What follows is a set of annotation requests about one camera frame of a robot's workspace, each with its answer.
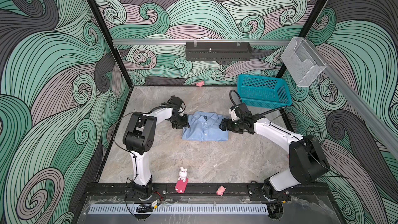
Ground black wall tray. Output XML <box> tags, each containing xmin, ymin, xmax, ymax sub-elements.
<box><xmin>185</xmin><ymin>41</ymin><xmax>252</xmax><ymax>63</ymax></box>

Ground aluminium rail wall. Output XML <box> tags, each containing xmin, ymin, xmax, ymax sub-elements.
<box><xmin>112</xmin><ymin>38</ymin><xmax>290</xmax><ymax>46</ymax></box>
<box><xmin>308</xmin><ymin>41</ymin><xmax>398</xmax><ymax>158</ymax></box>

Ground light blue long sleeve shirt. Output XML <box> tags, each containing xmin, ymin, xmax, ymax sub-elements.
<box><xmin>182</xmin><ymin>111</ymin><xmax>229</xmax><ymax>142</ymax></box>

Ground small pink toy at back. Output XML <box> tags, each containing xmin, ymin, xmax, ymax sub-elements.
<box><xmin>196</xmin><ymin>81</ymin><xmax>205</xmax><ymax>87</ymax></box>

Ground white slotted cable duct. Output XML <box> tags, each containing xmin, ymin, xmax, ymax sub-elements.
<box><xmin>88</xmin><ymin>203</ymin><xmax>268</xmax><ymax>215</ymax></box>

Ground small pink pig toy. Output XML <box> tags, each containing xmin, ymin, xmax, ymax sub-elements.
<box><xmin>216</xmin><ymin>186</ymin><xmax>226</xmax><ymax>196</ymax></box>

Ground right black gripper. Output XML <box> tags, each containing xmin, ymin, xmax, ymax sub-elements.
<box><xmin>218</xmin><ymin>118</ymin><xmax>245</xmax><ymax>133</ymax></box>

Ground teal plastic basket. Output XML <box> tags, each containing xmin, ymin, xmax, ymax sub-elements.
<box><xmin>237</xmin><ymin>74</ymin><xmax>292</xmax><ymax>109</ymax></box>

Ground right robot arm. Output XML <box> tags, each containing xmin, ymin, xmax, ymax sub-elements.
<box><xmin>219</xmin><ymin>90</ymin><xmax>330</xmax><ymax>202</ymax></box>

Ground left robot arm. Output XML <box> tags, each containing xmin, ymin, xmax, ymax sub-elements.
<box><xmin>122</xmin><ymin>95</ymin><xmax>189</xmax><ymax>199</ymax></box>

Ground clear acrylic wall holder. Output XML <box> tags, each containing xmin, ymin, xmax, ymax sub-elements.
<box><xmin>281</xmin><ymin>37</ymin><xmax>326</xmax><ymax>88</ymax></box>

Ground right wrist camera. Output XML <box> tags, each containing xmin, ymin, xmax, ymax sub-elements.
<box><xmin>229</xmin><ymin>106</ymin><xmax>239</xmax><ymax>121</ymax></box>

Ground aluminium rail right wall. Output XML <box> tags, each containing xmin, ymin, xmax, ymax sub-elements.
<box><xmin>308</xmin><ymin>41</ymin><xmax>398</xmax><ymax>158</ymax></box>

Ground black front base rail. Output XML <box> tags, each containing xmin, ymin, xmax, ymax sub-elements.
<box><xmin>84</xmin><ymin>182</ymin><xmax>330</xmax><ymax>197</ymax></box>

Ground aluminium rail back wall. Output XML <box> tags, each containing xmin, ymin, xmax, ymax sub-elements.
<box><xmin>112</xmin><ymin>38</ymin><xmax>290</xmax><ymax>46</ymax></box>

